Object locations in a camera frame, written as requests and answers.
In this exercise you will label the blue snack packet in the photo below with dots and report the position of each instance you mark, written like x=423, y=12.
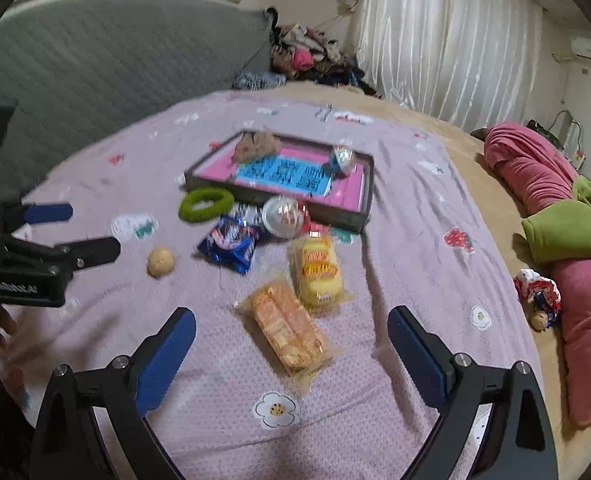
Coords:
x=228, y=245

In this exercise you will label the dark bag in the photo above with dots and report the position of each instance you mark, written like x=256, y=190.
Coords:
x=543, y=131

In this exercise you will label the dark brown cloth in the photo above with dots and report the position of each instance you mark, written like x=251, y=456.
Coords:
x=478, y=133

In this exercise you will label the blue patterned cloth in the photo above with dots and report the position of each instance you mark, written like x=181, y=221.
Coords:
x=255, y=80

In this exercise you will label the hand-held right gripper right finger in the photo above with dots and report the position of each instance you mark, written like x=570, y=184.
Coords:
x=420, y=360

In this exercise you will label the dark shallow box tray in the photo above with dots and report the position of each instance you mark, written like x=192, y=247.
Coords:
x=335, y=216

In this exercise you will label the grey quilted headboard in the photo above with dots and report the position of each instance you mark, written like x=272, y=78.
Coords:
x=100, y=70

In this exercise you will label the yellow cake packet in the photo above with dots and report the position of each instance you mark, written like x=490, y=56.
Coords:
x=315, y=270

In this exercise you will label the pink quilt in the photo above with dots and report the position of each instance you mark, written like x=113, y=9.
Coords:
x=535, y=170

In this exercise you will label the pink printed book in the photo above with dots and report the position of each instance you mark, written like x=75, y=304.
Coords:
x=300, y=157

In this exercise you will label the orange biscuit packet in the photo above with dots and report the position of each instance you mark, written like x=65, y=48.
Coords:
x=285, y=330

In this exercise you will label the white curtain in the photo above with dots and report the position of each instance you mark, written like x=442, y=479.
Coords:
x=450, y=35

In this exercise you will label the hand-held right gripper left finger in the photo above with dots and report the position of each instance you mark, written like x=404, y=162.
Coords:
x=165, y=360

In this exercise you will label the white metal frame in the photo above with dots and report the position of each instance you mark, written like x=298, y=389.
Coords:
x=559, y=120

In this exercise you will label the red white egg toy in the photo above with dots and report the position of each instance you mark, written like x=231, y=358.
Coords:
x=343, y=159

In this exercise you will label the walnut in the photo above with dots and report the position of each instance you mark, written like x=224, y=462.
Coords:
x=160, y=261
x=540, y=320

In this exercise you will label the pile of clothes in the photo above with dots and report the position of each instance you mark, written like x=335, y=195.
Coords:
x=305, y=55

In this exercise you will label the clear plastic ball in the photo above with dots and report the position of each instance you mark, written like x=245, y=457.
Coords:
x=283, y=215

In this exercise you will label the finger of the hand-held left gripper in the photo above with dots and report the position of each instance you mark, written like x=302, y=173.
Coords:
x=95, y=251
x=50, y=212

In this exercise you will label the brown crumpled bag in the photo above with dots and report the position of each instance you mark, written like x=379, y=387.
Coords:
x=258, y=147

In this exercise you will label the green blanket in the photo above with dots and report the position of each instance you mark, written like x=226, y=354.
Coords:
x=565, y=230

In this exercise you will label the pink printed blanket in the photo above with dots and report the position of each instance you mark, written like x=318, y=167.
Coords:
x=375, y=260

